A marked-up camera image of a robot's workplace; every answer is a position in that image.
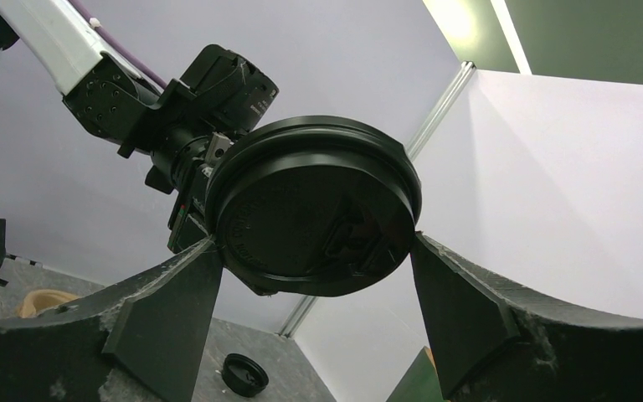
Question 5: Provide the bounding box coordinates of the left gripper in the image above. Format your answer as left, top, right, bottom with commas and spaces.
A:
120, 44, 279, 253

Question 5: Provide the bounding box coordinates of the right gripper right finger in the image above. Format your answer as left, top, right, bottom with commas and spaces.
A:
410, 234, 643, 401

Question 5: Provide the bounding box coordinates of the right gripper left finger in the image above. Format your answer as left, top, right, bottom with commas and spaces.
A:
0, 239, 223, 401

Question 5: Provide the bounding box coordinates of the black coffee lid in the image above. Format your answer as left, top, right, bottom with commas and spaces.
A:
221, 353, 270, 398
204, 116, 422, 297

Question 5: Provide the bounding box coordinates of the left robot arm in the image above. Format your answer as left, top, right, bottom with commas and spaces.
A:
0, 1, 279, 283

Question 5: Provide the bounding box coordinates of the green paper bag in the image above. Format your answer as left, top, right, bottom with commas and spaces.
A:
386, 347, 445, 402

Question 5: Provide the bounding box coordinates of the brown cardboard cup carrier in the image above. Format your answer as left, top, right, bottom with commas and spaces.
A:
16, 289, 79, 318

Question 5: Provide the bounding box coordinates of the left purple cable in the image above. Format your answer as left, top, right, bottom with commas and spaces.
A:
69, 0, 168, 91

